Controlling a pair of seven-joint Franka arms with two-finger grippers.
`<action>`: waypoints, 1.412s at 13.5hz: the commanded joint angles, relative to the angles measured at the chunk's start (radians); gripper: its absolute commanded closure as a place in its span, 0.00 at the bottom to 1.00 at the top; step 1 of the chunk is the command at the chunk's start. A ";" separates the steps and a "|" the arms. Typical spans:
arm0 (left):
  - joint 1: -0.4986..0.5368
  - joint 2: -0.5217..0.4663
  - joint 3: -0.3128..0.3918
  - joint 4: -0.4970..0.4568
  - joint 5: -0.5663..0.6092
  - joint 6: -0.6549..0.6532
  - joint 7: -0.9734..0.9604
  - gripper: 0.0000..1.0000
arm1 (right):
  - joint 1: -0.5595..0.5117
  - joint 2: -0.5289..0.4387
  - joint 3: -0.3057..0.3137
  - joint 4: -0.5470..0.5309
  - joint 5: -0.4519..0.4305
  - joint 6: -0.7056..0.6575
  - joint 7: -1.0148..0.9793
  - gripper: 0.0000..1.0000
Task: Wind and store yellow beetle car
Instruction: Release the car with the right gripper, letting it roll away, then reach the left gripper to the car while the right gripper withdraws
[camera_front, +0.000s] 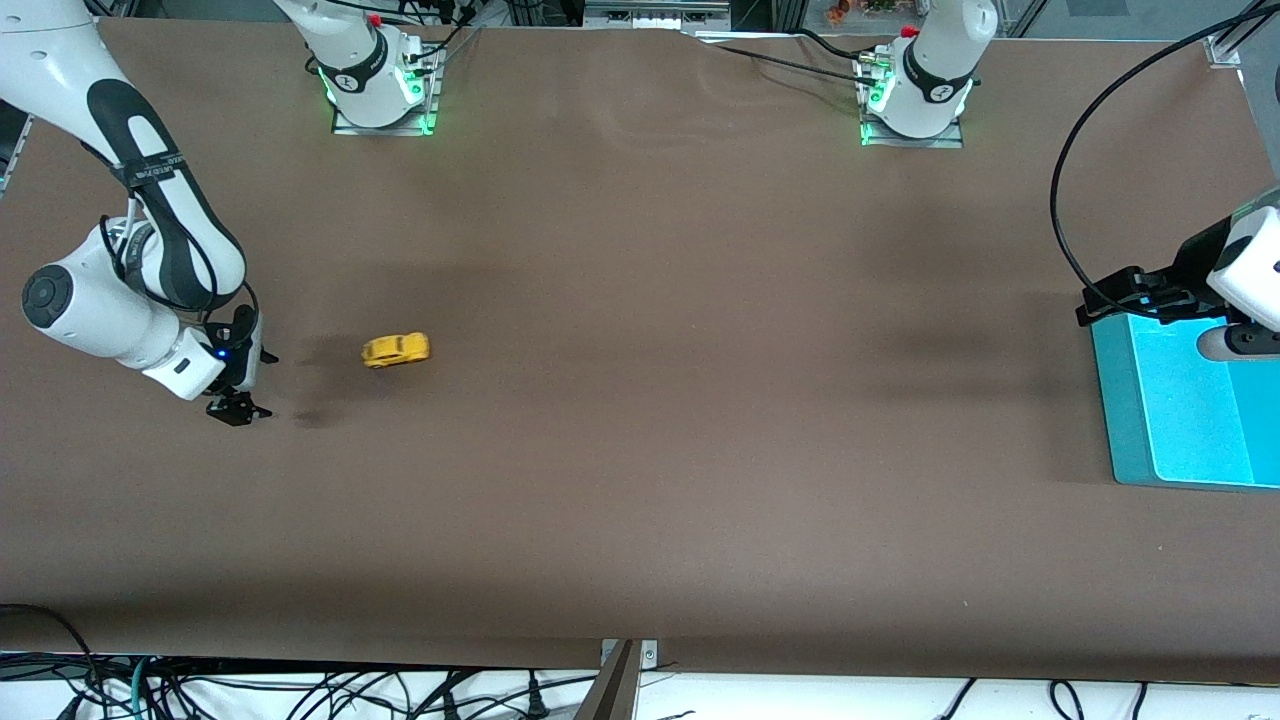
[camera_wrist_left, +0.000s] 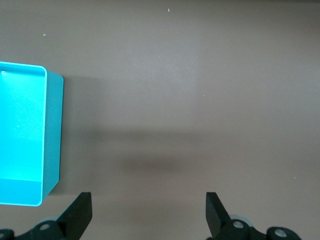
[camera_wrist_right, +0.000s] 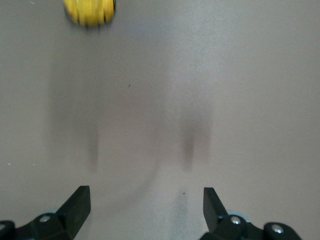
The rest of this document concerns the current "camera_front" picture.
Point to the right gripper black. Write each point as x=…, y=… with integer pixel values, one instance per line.
x=243, y=352

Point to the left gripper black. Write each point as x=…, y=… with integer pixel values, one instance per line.
x=1192, y=263

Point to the yellow toy beetle car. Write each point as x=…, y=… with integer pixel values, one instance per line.
x=396, y=350

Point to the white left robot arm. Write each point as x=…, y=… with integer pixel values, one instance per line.
x=930, y=70

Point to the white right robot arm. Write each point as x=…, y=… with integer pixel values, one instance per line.
x=60, y=60

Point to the teal plastic storage bin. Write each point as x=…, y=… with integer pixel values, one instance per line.
x=1190, y=420

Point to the brown table cover sheet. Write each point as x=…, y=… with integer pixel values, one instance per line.
x=640, y=400

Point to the dark brown stand bar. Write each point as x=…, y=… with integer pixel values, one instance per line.
x=610, y=695

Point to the grey power strip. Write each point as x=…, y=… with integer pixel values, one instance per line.
x=655, y=15

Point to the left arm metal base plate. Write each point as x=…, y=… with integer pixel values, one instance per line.
x=955, y=138

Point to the aluminium corner bracket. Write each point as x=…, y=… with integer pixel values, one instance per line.
x=1225, y=52

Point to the aluminium table edge rail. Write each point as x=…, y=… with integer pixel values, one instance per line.
x=12, y=160

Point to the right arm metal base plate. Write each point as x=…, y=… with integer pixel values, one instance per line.
x=425, y=100

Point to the small metal clamp bracket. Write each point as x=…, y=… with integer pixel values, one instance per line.
x=649, y=655

